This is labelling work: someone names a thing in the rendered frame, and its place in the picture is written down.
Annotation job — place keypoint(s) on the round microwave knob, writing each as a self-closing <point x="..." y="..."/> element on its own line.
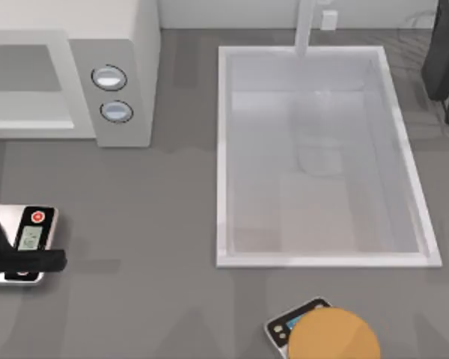
<point x="116" y="111"/>
<point x="109" y="77"/>

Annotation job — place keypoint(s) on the silver scale with red button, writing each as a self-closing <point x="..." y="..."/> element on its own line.
<point x="35" y="228"/>

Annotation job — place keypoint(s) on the white wall socket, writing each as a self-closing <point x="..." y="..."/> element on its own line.
<point x="329" y="20"/>

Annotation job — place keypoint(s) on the silver scale with blue display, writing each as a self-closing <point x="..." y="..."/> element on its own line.
<point x="280" y="329"/>

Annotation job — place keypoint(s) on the pale microwave oven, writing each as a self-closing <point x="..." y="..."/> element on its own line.
<point x="138" y="93"/>

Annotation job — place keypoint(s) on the white sink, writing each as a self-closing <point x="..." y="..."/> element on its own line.
<point x="322" y="258"/>

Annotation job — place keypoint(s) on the tall white tap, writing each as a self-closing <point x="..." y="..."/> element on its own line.
<point x="303" y="30"/>

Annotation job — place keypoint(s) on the round orange bread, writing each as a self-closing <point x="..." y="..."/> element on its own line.
<point x="333" y="336"/>

